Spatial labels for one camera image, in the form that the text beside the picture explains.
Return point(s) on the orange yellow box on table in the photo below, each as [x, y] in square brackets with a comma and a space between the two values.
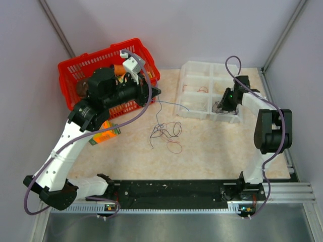
[104, 136]

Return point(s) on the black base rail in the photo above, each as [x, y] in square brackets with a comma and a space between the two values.
[182, 194]

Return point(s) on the brown round item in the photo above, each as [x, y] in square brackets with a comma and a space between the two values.
[82, 87]

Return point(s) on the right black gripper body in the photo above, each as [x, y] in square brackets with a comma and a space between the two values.
[227, 101]

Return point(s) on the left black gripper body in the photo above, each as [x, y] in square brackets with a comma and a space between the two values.
[140, 94]

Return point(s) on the clear compartment tray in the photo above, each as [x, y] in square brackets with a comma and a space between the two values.
[200, 89]

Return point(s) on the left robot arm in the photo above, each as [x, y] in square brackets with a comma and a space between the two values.
[104, 91]

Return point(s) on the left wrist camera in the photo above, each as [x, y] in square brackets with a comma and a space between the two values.
[132, 64]

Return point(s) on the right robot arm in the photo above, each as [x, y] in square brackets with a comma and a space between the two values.
[272, 135]

